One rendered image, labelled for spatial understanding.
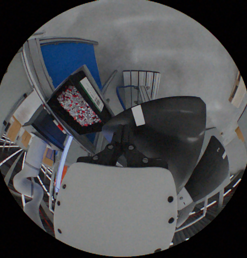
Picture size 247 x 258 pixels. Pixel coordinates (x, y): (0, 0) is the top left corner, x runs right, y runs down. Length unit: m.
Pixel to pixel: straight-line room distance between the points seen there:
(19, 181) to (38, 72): 0.55
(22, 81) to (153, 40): 2.10
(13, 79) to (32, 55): 1.55
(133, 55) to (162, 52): 0.36
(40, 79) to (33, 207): 0.60
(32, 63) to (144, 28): 1.02
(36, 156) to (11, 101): 1.39
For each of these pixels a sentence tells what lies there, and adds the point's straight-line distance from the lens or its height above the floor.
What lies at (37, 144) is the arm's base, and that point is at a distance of 0.58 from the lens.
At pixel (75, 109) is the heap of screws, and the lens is 0.30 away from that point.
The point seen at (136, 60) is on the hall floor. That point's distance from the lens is 1.04.
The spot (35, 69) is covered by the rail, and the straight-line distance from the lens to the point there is 0.39.
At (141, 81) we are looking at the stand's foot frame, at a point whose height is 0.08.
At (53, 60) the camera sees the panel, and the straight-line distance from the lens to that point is 0.48.
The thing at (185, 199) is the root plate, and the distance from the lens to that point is 0.35.
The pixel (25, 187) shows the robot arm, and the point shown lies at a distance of 0.63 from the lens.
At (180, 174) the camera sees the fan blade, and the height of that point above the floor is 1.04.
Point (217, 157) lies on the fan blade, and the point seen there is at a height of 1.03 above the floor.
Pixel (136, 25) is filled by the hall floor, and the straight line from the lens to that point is 1.13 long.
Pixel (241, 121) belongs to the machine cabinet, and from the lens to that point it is 5.98.
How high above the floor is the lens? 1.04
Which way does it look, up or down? 37 degrees down
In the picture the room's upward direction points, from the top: 175 degrees counter-clockwise
